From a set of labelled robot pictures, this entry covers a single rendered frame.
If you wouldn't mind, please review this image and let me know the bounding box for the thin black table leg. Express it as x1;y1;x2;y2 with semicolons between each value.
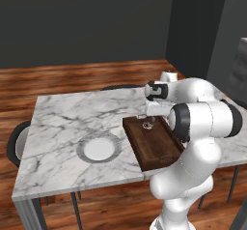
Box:
226;164;241;205
69;190;84;230
197;193;207;211

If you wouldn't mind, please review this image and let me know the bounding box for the brown wooden tray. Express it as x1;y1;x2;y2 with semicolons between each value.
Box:
122;114;186;173

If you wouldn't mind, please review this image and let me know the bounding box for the thick grey table leg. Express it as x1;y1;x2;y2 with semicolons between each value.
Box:
13;196;49;230

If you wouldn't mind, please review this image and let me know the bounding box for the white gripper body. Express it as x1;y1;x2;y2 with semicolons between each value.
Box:
145;100;173;117

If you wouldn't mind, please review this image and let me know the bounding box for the white plate with grey rim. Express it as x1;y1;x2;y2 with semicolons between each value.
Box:
75;132;124;164

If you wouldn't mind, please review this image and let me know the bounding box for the black chair with white seat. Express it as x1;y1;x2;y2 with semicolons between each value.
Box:
6;120;33;169

